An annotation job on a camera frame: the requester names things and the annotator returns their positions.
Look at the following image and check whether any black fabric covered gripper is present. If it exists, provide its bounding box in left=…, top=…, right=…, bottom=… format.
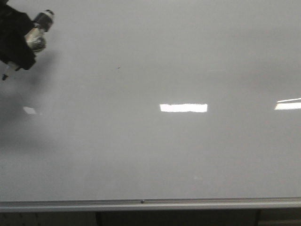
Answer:
left=0, top=1, right=36, bottom=70

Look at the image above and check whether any white whiteboard marker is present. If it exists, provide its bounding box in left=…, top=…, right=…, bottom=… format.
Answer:
left=2, top=62, right=21, bottom=81

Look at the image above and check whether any white whiteboard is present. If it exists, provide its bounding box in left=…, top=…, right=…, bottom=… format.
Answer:
left=0, top=0, right=301, bottom=202

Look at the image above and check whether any grey aluminium marker tray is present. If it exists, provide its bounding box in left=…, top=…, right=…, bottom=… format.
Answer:
left=0, top=197, right=301, bottom=213

